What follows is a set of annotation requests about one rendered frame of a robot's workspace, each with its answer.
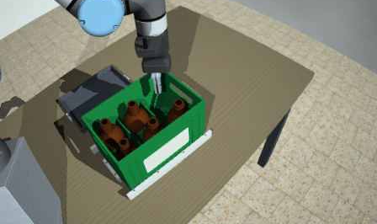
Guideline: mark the green plastic crate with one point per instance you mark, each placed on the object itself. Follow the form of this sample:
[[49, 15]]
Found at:
[[150, 156]]

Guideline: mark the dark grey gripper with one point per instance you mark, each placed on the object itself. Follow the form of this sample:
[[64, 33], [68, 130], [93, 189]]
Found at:
[[155, 47]]

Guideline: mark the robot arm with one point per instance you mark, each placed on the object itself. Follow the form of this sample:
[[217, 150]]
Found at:
[[100, 18]]

